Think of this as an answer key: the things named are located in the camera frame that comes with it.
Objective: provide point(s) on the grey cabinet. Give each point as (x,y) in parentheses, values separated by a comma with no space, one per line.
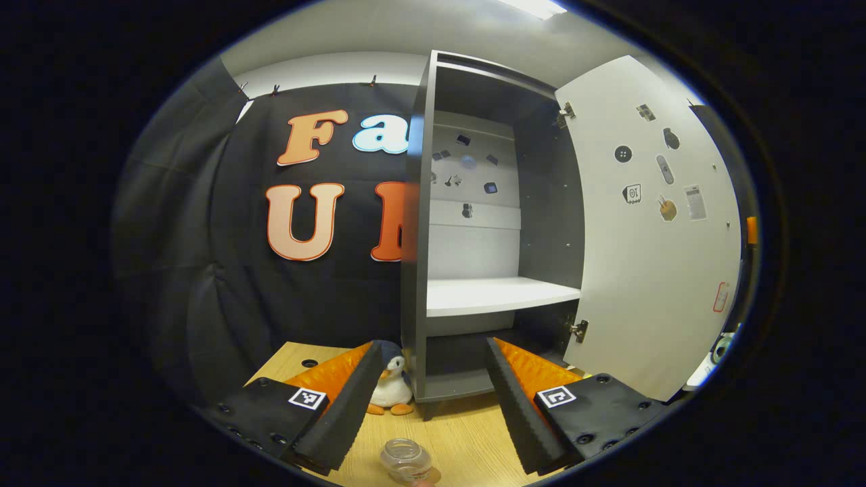
(414,270)

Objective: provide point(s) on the clear glass bottle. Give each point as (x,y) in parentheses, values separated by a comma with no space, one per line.
(406,456)

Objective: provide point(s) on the round brown coaster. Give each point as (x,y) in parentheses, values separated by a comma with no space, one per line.
(435,475)

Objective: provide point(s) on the black backdrop cloth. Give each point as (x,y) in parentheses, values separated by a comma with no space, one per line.
(237,304)

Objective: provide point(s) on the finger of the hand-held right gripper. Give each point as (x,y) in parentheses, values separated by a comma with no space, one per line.
(751,230)

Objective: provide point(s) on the penguin plush toy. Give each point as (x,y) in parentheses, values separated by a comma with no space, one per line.
(392,389)

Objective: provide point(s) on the white cabinet shelf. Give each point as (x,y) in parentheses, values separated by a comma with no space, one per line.
(500,294)

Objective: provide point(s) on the metal door hinge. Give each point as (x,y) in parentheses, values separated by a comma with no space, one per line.
(579,330)
(566,113)

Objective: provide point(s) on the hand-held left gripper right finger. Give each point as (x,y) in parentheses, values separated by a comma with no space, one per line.
(517,412)

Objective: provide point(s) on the green tape roll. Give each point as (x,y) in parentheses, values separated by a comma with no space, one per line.
(715,348)

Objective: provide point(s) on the ceiling light panel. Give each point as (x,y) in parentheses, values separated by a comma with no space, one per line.
(534,7)

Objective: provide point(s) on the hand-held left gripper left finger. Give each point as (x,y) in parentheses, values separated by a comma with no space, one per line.
(348,412)

